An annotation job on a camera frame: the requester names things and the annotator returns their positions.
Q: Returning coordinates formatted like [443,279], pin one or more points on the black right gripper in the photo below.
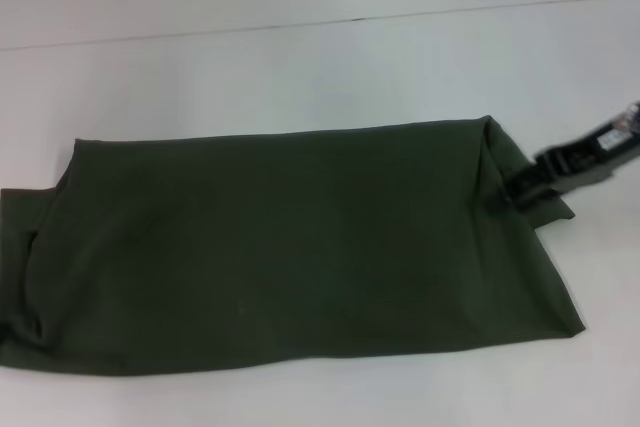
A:
[590,157]

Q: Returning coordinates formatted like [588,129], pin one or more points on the dark green FREE T-shirt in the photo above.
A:
[275,247]

